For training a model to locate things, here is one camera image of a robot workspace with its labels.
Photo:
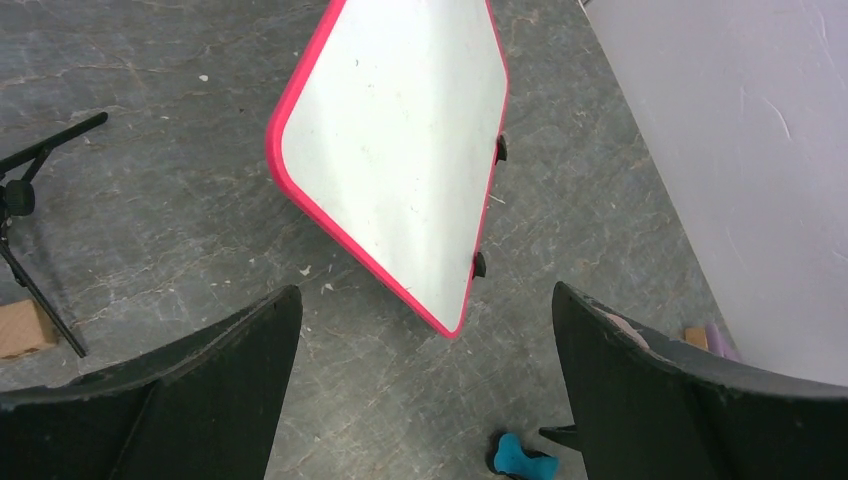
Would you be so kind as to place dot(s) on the pink framed whiteboard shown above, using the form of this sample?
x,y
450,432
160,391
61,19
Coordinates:
x,y
388,134

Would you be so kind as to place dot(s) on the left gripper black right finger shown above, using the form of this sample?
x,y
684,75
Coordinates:
x,y
647,406

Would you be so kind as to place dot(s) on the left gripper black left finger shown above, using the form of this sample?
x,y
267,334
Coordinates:
x,y
206,406

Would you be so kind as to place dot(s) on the blue black whiteboard eraser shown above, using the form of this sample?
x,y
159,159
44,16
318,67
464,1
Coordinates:
x,y
507,457

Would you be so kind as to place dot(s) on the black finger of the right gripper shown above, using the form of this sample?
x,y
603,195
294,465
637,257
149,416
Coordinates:
x,y
566,436

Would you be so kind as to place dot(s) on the small wooden block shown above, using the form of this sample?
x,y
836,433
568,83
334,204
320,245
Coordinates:
x,y
697,336

